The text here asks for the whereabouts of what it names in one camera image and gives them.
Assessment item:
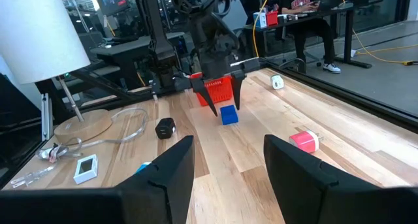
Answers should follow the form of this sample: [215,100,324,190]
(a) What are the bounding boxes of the white square adapter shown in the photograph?
[72,153,99,185]

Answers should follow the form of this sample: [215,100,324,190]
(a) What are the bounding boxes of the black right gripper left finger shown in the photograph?
[114,135,196,224]

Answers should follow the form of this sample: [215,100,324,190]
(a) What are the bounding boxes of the white cylindrical bucket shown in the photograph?
[0,0,114,145]

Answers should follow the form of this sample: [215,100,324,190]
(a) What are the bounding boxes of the white sneakers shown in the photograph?
[280,0,342,74]

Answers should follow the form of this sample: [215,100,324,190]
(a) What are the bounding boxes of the black desk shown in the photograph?
[243,1,373,70]

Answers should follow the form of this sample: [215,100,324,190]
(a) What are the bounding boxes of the dark grey desk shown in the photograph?
[89,31,185,88]

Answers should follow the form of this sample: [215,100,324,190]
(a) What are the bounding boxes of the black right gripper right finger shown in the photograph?
[263,135,381,224]

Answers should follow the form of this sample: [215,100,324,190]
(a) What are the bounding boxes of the black charger cube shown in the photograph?
[154,117,177,140]

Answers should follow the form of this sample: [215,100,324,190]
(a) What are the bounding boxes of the blue and white box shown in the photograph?
[253,11,268,29]

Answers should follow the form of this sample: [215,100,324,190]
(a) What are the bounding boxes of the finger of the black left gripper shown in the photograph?
[231,70,246,111]
[191,78,219,117]

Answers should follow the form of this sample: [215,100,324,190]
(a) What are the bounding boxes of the teal and white charger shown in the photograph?
[135,161,152,175]

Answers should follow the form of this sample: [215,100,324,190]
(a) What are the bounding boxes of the black table frame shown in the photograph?
[0,57,418,185]

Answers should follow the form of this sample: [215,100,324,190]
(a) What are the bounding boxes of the silver aluminium profile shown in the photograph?
[41,93,54,142]

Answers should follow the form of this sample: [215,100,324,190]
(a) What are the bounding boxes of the red plastic basket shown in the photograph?
[190,72,234,107]

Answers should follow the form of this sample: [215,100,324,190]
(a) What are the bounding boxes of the clear lamp cable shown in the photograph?
[9,106,150,189]

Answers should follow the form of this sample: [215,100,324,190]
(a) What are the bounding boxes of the yellow cable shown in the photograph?
[251,0,274,58]
[341,0,418,67]

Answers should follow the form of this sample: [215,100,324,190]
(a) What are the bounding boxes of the black monitor screen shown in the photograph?
[93,0,130,18]

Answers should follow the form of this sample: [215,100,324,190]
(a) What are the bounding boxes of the dark blue box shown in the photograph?
[219,104,239,126]

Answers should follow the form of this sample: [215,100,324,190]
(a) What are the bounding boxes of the red container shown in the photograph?
[266,10,280,27]

